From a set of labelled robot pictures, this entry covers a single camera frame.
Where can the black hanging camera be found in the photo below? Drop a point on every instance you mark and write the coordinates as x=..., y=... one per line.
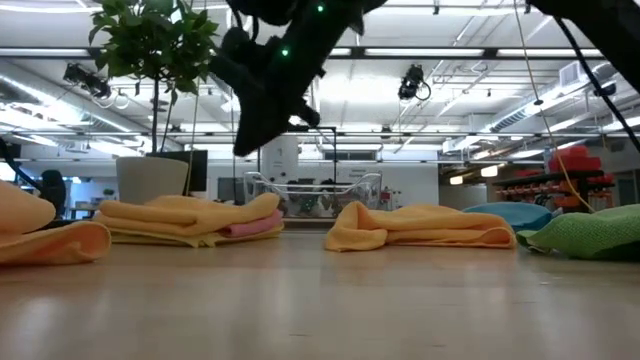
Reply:
x=411, y=80

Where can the clear plastic bin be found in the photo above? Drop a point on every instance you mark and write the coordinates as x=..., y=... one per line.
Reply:
x=320, y=200

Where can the yellow microfiber towel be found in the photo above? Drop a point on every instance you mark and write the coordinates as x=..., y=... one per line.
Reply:
x=200, y=241

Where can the green leafy plant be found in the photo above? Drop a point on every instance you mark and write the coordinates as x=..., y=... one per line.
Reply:
x=155, y=40

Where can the blue microfiber towel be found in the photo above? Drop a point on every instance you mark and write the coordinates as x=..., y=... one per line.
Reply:
x=520, y=212

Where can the green microfiber towel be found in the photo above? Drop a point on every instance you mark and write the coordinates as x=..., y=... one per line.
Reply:
x=590, y=232

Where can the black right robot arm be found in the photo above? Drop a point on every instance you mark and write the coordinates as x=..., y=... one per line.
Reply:
x=610, y=30

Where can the black office chair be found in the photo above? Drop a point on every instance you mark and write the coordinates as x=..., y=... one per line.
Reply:
x=54, y=190

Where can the shelf with red bins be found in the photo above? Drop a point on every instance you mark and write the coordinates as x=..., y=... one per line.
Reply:
x=575, y=162

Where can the small black ceiling device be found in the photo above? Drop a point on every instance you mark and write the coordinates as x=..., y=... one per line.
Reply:
x=606, y=90

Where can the black ceiling-hung device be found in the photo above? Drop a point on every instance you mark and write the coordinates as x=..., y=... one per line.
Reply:
x=87, y=80

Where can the pink microfiber towel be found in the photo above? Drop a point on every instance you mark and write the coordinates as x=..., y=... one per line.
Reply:
x=250, y=228

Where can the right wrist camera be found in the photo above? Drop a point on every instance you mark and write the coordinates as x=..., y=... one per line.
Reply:
x=237, y=55

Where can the white plant pot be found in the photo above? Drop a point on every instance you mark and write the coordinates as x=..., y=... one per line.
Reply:
x=150, y=177

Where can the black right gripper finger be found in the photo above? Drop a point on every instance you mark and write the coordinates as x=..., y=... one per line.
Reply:
x=260, y=130
x=307, y=115

